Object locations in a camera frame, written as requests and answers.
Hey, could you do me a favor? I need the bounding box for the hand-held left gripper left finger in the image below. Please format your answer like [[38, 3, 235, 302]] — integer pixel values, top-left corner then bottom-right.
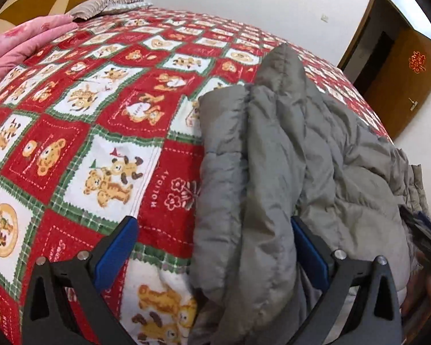
[[22, 216, 140, 345]]

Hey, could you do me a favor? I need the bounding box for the brown wooden door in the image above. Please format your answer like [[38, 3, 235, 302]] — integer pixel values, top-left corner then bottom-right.
[[363, 27, 431, 139]]

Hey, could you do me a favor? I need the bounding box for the grey puffer jacket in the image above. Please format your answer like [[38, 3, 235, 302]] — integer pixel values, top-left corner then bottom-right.
[[190, 43, 431, 345]]

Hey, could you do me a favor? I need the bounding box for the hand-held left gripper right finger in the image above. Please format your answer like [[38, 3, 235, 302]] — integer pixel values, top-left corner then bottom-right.
[[291, 216, 403, 345]]

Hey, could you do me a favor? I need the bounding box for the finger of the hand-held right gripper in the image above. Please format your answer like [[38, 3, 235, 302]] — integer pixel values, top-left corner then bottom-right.
[[400, 205, 431, 263]]

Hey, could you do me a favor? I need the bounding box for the red door decoration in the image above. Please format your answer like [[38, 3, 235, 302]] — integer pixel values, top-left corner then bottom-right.
[[407, 52, 427, 74]]

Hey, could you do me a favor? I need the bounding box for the grey striped pillow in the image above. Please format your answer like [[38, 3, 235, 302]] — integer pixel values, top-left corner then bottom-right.
[[66, 0, 153, 21]]

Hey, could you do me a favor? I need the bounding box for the pink folded quilt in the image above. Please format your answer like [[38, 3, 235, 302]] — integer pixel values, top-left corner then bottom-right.
[[0, 14, 79, 92]]

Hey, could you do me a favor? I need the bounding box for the red bear printed blanket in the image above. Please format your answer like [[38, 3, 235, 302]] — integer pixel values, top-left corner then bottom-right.
[[0, 7, 394, 345]]

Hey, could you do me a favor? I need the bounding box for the cream and brown headboard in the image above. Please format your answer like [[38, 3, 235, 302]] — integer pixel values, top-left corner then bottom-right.
[[0, 0, 110, 44]]

